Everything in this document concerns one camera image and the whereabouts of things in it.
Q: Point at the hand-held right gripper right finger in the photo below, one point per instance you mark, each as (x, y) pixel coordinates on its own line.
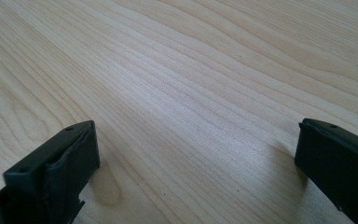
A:
(338, 161)

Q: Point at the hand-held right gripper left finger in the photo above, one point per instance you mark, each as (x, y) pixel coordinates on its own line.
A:
(60, 174)

